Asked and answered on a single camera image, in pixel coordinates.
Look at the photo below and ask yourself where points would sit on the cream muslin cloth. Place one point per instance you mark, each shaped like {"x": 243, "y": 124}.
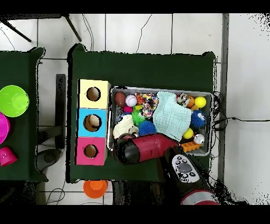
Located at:
{"x": 124, "y": 126}

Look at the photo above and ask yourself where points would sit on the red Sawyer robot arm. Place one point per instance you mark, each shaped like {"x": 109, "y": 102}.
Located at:
{"x": 147, "y": 148}

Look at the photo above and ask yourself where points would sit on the wooden box with three holes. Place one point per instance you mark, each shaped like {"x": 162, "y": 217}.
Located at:
{"x": 92, "y": 105}

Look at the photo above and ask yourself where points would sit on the green spiky toy with eyes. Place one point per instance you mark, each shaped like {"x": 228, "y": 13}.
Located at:
{"x": 138, "y": 117}

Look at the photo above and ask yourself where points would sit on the white toy baseball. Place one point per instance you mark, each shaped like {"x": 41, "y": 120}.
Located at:
{"x": 131, "y": 100}

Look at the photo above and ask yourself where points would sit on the multicolour patterned cloth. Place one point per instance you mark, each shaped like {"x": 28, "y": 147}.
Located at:
{"x": 148, "y": 105}

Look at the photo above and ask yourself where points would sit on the plain blue spiky ball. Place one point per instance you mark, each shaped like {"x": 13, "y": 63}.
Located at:
{"x": 147, "y": 127}

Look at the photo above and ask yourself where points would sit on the brown toy football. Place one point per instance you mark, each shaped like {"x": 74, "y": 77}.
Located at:
{"x": 120, "y": 99}

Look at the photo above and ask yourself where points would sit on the mint green muslin cloth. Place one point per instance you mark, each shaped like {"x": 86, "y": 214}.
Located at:
{"x": 172, "y": 118}

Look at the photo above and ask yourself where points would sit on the beige round toy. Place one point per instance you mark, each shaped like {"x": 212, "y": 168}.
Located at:
{"x": 92, "y": 122}

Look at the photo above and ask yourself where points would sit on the crushed silver drink can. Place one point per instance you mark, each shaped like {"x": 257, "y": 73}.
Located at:
{"x": 183, "y": 99}

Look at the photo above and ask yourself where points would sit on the yellow smooth ball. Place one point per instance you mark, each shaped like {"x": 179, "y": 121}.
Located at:
{"x": 200, "y": 102}

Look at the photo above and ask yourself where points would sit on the orange plastic cup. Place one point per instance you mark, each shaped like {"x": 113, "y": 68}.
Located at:
{"x": 95, "y": 189}

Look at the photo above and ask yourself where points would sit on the grey stand base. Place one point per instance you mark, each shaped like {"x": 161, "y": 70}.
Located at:
{"x": 49, "y": 158}

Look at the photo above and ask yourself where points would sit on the black tripod stand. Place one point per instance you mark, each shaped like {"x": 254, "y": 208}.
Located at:
{"x": 72, "y": 27}

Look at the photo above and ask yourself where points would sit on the lime green plastic bowl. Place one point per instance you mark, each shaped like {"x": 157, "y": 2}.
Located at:
{"x": 13, "y": 101}

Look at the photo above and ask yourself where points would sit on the dark green side table cloth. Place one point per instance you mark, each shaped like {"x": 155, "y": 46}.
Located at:
{"x": 19, "y": 63}

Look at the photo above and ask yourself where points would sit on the pink plastic bowl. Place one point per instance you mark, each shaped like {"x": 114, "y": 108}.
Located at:
{"x": 3, "y": 129}

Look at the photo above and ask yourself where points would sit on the pink plastic cup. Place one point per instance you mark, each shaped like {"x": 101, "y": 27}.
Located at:
{"x": 7, "y": 156}

